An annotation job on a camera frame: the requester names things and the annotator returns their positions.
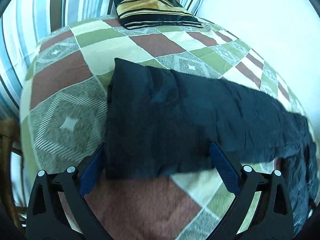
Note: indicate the wooden chair beside bed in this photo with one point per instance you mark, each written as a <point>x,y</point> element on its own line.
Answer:
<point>10,133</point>

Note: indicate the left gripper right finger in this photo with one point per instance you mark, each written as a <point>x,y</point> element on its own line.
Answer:
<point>273,217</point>

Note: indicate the dark navy quilted jacket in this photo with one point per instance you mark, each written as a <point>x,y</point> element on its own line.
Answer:
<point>162,122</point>

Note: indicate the checkered patchwork bedspread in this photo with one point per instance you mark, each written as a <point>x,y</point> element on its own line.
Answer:
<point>183,206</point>

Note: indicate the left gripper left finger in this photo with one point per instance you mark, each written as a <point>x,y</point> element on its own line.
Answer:
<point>46,218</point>

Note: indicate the gold black striped cushion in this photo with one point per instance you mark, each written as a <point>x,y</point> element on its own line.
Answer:
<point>135,14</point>

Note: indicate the blue white striped pillow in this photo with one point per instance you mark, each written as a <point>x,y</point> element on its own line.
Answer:
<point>50,5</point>

